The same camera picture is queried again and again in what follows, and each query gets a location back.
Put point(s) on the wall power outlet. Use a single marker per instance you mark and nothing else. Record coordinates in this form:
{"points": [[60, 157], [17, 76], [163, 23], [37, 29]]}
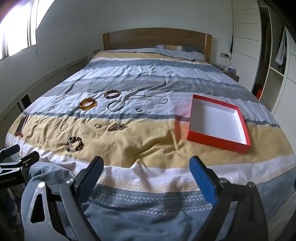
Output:
{"points": [[224, 55]]}

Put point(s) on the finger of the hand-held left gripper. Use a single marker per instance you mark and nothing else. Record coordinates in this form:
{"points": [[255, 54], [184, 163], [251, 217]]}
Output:
{"points": [[9, 151], [29, 159]]}

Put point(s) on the window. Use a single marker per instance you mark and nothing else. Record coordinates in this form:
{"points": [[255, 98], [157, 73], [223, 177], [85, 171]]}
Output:
{"points": [[16, 30]]}

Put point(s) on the striped pillow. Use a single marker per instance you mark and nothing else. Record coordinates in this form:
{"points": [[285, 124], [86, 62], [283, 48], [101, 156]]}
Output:
{"points": [[180, 52]]}

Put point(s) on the dark brown bangle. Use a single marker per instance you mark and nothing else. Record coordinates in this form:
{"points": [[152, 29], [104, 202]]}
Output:
{"points": [[107, 95]]}

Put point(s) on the wooden nightstand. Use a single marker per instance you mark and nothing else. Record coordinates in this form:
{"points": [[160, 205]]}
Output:
{"points": [[232, 76]]}

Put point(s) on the purple tissue box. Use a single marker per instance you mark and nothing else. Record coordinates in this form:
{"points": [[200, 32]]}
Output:
{"points": [[230, 69]]}

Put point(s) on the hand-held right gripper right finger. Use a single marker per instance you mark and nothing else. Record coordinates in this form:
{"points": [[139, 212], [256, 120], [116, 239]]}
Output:
{"points": [[203, 180]]}

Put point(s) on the white wardrobe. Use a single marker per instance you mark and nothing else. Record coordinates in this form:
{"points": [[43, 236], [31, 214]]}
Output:
{"points": [[247, 34]]}

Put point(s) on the amber bangle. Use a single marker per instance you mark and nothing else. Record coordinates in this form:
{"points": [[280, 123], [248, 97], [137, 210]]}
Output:
{"points": [[83, 107]]}

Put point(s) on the red bag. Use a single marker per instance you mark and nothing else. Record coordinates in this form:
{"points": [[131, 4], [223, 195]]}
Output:
{"points": [[260, 91]]}

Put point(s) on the silver bangle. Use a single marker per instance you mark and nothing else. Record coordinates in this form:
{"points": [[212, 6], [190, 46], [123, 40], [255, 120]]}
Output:
{"points": [[120, 102]]}

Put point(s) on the hanging striped shirt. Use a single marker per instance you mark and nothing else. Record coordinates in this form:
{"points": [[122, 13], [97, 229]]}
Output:
{"points": [[281, 49]]}

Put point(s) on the wooden headboard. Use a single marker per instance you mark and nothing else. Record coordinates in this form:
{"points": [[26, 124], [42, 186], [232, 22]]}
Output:
{"points": [[138, 38]]}

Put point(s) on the red shallow box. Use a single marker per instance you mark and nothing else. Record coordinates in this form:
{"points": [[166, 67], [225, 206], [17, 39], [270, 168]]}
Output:
{"points": [[215, 120]]}

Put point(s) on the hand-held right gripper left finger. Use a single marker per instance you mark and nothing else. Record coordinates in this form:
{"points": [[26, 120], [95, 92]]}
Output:
{"points": [[92, 176]]}

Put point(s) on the smartphone with red charm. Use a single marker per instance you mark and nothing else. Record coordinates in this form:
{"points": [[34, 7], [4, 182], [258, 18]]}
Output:
{"points": [[22, 124]]}

